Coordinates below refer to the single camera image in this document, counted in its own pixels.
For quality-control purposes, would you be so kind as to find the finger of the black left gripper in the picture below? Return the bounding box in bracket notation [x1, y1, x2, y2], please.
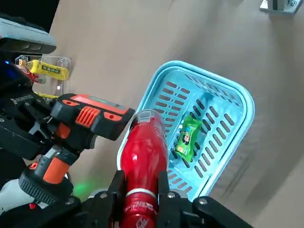
[29, 116, 59, 143]
[0, 127, 62, 160]

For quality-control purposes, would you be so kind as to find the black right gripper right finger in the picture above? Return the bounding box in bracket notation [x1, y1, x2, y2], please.
[156, 170, 252, 228]

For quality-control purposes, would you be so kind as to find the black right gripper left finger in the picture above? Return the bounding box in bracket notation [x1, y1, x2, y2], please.
[4, 170, 126, 228]

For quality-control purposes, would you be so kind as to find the black orange barcode scanner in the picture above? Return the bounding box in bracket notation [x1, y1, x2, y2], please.
[19, 93, 136, 205]

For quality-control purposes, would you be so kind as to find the red cola bottle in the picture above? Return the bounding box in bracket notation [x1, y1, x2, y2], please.
[117, 109, 170, 228]

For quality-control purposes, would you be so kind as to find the green snack packet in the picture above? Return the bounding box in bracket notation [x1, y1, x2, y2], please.
[174, 115, 204, 160]

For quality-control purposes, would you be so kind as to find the light blue plastic basket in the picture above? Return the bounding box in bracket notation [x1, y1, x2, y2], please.
[116, 60, 255, 202]

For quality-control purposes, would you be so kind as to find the small red drink bottle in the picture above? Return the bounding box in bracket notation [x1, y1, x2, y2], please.
[22, 66, 40, 83]

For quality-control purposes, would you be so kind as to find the clear acrylic bottle shelf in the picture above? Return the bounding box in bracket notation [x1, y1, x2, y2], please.
[14, 55, 72, 95]

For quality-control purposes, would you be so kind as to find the aluminium camera post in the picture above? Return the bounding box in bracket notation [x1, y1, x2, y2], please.
[258, 0, 301, 15]

